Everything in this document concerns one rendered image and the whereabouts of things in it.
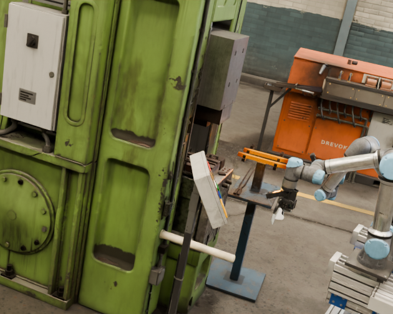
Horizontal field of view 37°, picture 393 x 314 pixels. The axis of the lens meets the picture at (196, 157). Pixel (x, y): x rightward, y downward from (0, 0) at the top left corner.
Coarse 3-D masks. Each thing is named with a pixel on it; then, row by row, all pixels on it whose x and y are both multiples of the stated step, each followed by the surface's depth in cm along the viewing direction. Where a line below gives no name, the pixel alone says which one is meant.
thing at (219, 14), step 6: (216, 0) 311; (222, 0) 323; (228, 0) 330; (234, 0) 344; (216, 6) 314; (222, 6) 323; (228, 6) 334; (234, 6) 344; (216, 12) 317; (222, 12) 326; (228, 12) 337; (234, 12) 348; (216, 18) 320; (222, 18) 329; (228, 18) 340
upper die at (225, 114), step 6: (198, 108) 336; (204, 108) 335; (210, 108) 334; (228, 108) 343; (198, 114) 337; (204, 114) 336; (210, 114) 335; (216, 114) 333; (222, 114) 334; (228, 114) 347; (204, 120) 337; (210, 120) 336; (216, 120) 334; (222, 120) 338
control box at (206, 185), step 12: (192, 156) 306; (204, 156) 300; (192, 168) 291; (204, 168) 286; (204, 180) 278; (204, 192) 280; (216, 192) 284; (204, 204) 282; (216, 204) 283; (216, 216) 285
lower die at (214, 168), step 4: (188, 152) 366; (188, 156) 357; (188, 160) 352; (212, 160) 357; (216, 160) 361; (184, 164) 349; (188, 164) 348; (212, 164) 353; (188, 168) 348; (212, 168) 348; (216, 168) 358; (192, 172) 348; (212, 172) 351; (216, 172) 361
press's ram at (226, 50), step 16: (224, 32) 333; (208, 48) 320; (224, 48) 317; (240, 48) 329; (208, 64) 322; (224, 64) 319; (240, 64) 340; (208, 80) 325; (224, 80) 321; (208, 96) 327; (224, 96) 326
